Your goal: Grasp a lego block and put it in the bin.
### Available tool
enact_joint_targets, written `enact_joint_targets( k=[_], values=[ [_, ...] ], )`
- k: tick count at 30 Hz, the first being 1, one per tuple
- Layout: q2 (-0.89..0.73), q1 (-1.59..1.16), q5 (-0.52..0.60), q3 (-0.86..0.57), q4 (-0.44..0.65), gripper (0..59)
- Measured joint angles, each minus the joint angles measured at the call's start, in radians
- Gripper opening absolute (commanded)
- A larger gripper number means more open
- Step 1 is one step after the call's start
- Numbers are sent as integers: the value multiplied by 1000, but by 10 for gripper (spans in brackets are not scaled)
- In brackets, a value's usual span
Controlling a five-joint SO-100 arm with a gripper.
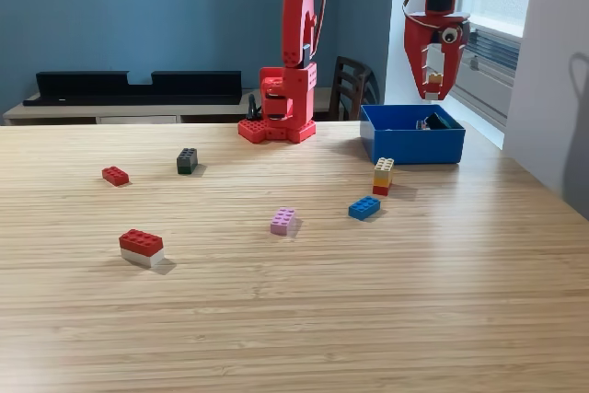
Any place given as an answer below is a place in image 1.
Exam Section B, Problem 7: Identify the dark wooden chair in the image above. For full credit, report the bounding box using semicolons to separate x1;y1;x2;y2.
329;55;381;121

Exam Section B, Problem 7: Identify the red and white brick stack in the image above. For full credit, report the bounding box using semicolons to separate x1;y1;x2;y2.
118;228;166;269

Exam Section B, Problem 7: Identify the yellow red white brick stack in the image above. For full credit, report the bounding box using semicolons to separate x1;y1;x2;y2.
425;71;445;100

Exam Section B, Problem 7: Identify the pink lego brick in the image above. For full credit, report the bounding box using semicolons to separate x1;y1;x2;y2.
270;206;297;237

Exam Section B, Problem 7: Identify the blue plastic bin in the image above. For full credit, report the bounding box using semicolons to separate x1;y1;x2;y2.
359;103;466;166

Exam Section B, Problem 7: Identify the small red lego brick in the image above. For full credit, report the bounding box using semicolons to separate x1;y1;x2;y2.
101;166;131;188

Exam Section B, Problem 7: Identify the blue lego brick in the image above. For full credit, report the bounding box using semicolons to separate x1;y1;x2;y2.
347;196;382;222

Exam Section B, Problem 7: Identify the dark grey lego brick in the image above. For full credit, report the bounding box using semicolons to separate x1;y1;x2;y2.
176;147;200;176

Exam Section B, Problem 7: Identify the beige orange red brick stack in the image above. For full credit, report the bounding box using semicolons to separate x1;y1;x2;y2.
372;156;395;197

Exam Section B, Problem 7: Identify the pale wooden sideboard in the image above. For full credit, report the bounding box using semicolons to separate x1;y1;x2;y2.
2;87;344;126

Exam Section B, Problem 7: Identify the green lego brick stack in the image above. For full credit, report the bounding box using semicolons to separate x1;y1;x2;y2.
423;112;451;131

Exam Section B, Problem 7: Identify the grey window vent grille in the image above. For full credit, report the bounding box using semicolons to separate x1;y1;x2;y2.
462;24;522;73

